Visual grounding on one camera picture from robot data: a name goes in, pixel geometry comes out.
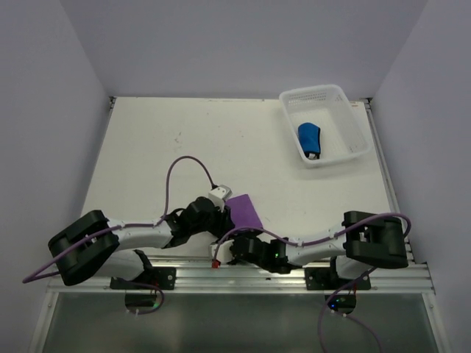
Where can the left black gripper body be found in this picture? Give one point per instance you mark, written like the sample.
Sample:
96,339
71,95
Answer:
215,223

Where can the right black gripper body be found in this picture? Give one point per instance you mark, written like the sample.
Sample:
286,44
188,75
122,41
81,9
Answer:
248,235

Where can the purple towel black trim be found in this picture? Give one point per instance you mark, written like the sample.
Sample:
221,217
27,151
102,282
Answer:
243,213

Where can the blue towel black trim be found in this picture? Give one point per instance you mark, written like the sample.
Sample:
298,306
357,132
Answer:
309,138

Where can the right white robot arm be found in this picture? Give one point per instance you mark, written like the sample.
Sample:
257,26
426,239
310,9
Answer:
361,242

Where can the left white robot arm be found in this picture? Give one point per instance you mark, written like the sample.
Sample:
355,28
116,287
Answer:
97,245

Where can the white plastic basket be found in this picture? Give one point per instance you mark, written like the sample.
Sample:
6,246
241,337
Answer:
343,138

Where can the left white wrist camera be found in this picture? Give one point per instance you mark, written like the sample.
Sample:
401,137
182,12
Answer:
220,193

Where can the aluminium mounting rail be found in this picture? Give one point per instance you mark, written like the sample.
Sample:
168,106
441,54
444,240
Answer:
195,275

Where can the right black base bracket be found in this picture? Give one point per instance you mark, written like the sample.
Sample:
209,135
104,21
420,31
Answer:
323,279

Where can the black base bracket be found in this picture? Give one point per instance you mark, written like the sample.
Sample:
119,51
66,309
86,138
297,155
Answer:
323,279
161,277

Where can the left black base bracket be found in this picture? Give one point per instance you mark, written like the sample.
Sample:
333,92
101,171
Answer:
161,277

